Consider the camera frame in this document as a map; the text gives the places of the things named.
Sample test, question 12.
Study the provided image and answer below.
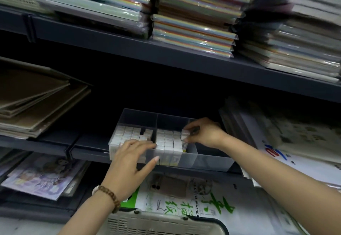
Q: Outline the dark metal shelf unit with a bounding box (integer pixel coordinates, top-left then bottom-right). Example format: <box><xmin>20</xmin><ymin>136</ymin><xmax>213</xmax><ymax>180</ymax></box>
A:
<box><xmin>0</xmin><ymin>6</ymin><xmax>341</xmax><ymax>225</ymax></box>

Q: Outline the clear plastic divided tray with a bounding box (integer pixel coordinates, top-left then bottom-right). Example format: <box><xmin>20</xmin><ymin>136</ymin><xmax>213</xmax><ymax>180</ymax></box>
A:
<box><xmin>108</xmin><ymin>108</ymin><xmax>235</xmax><ymax>173</ymax></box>

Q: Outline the white poster paper stack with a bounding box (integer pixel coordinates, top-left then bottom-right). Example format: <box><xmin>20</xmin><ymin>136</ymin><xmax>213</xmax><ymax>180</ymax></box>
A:
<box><xmin>218</xmin><ymin>96</ymin><xmax>341</xmax><ymax>190</ymax></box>

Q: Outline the wooden bead bracelet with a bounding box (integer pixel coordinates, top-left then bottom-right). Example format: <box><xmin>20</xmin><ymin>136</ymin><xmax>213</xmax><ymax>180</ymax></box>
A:
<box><xmin>92</xmin><ymin>185</ymin><xmax>122</xmax><ymax>214</ymax></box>

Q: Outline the person's right hand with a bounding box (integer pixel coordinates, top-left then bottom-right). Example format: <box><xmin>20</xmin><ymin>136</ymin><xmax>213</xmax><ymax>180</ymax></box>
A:
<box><xmin>182</xmin><ymin>117</ymin><xmax>227</xmax><ymax>149</ymax></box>

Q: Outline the green and white paper pack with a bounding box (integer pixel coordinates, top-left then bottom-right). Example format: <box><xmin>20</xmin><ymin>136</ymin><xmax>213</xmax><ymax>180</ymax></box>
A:
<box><xmin>120</xmin><ymin>172</ymin><xmax>293</xmax><ymax>235</ymax></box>

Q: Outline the row of sorted white erasers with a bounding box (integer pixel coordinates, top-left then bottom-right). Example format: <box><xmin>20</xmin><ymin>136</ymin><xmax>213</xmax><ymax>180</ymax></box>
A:
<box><xmin>110</xmin><ymin>125</ymin><xmax>154</xmax><ymax>163</ymax></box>

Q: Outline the beige plastic shopping basket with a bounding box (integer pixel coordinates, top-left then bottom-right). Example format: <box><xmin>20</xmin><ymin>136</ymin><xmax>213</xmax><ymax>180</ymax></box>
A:
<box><xmin>98</xmin><ymin>208</ymin><xmax>229</xmax><ymax>235</ymax></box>

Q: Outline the spiral sketch pad stack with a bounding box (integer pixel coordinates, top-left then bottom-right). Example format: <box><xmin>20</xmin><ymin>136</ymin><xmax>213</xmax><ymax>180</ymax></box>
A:
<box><xmin>0</xmin><ymin>148</ymin><xmax>30</xmax><ymax>182</ymax></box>

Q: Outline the brown sketchbook stack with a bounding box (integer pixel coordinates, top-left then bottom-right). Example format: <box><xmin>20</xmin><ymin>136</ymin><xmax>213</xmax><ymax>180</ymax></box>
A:
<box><xmin>0</xmin><ymin>56</ymin><xmax>92</xmax><ymax>140</ymax></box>

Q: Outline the person's left hand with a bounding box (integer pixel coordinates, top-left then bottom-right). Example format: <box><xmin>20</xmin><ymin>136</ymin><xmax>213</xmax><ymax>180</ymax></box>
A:
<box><xmin>101</xmin><ymin>139</ymin><xmax>160</xmax><ymax>202</ymax></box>

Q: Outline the person's right forearm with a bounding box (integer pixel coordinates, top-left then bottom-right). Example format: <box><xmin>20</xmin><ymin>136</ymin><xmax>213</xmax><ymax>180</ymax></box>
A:
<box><xmin>220</xmin><ymin>133</ymin><xmax>341</xmax><ymax>235</ymax></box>

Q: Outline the purple cartoon cover book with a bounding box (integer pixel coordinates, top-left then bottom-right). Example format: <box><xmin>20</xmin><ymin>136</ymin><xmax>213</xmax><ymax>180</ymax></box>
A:
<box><xmin>1</xmin><ymin>153</ymin><xmax>91</xmax><ymax>201</ymax></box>

